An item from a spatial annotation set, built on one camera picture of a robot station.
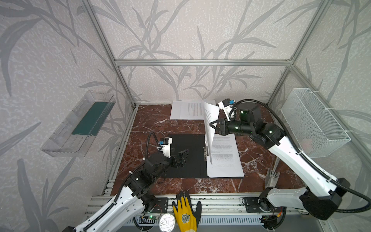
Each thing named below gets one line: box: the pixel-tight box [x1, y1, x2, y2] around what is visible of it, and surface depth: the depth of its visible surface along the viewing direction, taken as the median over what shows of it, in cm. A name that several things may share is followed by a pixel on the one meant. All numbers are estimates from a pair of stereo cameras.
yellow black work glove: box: [171, 190, 202, 232], surface depth 72 cm
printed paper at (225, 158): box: [206, 133, 245, 178], surface depth 91 cm
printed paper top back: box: [170, 99, 217, 120], surface depth 119 cm
